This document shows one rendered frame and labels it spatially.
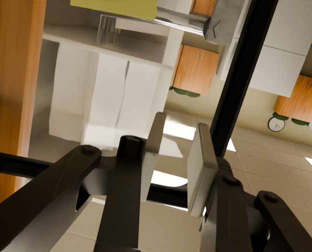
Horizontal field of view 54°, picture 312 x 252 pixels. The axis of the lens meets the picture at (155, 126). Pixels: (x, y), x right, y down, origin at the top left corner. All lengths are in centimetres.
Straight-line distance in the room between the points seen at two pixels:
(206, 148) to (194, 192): 3
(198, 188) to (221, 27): 16
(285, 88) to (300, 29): 87
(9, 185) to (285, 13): 482
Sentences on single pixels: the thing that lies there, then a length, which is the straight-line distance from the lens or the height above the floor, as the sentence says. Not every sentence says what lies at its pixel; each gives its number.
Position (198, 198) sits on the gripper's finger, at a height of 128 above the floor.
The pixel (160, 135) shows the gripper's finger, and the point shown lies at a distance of 17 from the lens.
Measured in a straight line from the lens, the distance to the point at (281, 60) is 506.
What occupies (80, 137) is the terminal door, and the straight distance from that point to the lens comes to 31.
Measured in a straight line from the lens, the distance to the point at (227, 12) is 28.
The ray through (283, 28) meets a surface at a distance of 504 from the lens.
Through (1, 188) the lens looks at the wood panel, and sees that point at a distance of 44.
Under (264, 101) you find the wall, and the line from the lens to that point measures 583.
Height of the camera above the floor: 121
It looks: 18 degrees up
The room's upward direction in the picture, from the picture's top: 165 degrees counter-clockwise
